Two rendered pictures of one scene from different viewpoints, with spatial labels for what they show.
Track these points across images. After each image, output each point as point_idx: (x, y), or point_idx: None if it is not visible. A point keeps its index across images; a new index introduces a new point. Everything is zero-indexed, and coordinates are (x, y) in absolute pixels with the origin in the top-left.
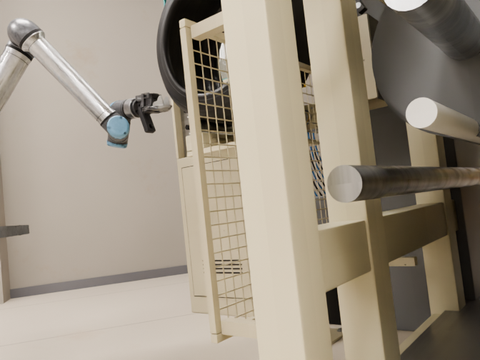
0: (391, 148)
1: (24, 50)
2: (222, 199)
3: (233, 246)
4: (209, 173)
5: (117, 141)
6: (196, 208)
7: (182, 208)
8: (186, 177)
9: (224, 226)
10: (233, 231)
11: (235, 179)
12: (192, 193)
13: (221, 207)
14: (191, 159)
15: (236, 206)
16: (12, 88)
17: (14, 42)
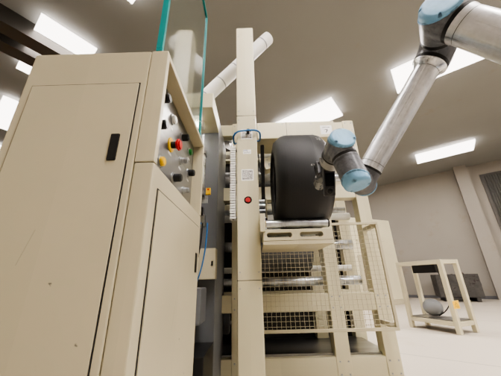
0: (220, 261)
1: (444, 69)
2: (184, 280)
3: (181, 367)
4: (181, 230)
5: (363, 190)
6: (160, 295)
7: (139, 291)
8: (160, 215)
9: (180, 329)
10: (184, 338)
11: (193, 253)
12: (162, 257)
13: (182, 293)
14: (169, 186)
15: (190, 292)
16: (491, 60)
17: (454, 53)
